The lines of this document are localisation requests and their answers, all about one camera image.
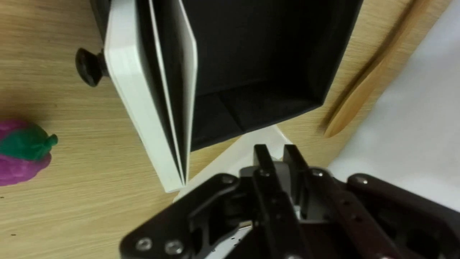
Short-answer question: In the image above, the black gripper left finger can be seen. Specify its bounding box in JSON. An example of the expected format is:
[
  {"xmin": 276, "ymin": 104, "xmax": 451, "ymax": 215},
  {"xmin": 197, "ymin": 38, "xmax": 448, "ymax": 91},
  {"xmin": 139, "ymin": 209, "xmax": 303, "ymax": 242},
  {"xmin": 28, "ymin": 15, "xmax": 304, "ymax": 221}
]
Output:
[{"xmin": 117, "ymin": 142, "xmax": 307, "ymax": 259}]

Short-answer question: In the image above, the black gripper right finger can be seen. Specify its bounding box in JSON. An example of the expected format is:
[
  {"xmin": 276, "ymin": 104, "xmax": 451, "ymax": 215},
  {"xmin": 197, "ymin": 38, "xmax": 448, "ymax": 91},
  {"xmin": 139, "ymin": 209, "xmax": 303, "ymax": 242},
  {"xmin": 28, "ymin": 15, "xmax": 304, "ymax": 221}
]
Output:
[{"xmin": 281, "ymin": 142, "xmax": 460, "ymax": 259}]

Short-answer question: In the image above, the purple toy strawberry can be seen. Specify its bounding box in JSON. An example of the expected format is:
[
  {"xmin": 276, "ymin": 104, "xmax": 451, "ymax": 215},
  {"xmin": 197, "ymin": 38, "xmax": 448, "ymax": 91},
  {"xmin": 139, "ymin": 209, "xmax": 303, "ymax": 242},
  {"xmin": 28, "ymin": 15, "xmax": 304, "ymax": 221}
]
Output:
[{"xmin": 0, "ymin": 119, "xmax": 59, "ymax": 186}]

